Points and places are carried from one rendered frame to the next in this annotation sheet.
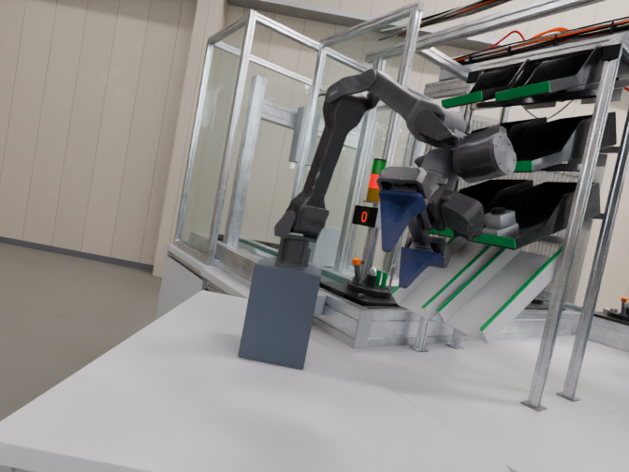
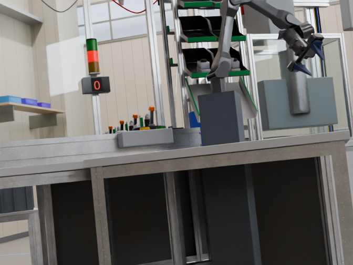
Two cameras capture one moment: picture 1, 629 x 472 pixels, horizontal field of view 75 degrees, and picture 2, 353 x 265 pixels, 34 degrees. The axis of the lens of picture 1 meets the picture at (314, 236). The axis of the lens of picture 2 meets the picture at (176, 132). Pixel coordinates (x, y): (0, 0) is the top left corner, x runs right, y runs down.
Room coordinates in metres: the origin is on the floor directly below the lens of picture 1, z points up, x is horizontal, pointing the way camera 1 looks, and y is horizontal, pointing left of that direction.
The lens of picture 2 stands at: (0.51, 2.19, 0.79)
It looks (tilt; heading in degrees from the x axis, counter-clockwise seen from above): 4 degrees up; 285
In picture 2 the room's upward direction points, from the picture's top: 6 degrees counter-clockwise
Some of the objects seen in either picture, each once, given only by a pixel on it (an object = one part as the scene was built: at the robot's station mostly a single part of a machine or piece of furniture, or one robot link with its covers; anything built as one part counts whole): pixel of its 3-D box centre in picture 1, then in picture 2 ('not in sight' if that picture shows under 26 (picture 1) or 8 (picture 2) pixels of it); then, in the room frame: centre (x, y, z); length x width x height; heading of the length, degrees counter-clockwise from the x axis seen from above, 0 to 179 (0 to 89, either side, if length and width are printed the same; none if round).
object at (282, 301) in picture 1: (282, 309); (221, 120); (0.90, 0.04, 0.96); 0.14 x 0.14 x 0.20; 0
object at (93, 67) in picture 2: (373, 195); (93, 68); (1.50, -0.19, 1.28); 0.05 x 0.05 x 0.05
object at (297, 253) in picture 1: (294, 252); (218, 87); (0.90, 0.04, 1.09); 0.07 x 0.07 x 0.06; 0
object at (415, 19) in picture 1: (388, 150); (89, 31); (1.52, -0.21, 1.46); 0.03 x 0.03 x 1.00; 36
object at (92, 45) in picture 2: (379, 168); (91, 46); (1.50, -0.19, 1.38); 0.05 x 0.05 x 0.05
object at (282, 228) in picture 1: (299, 227); (217, 71); (0.90, 0.04, 1.15); 0.09 x 0.07 x 0.06; 126
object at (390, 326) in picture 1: (456, 312); not in sight; (1.56, -0.59, 0.91); 1.24 x 0.33 x 0.10; 126
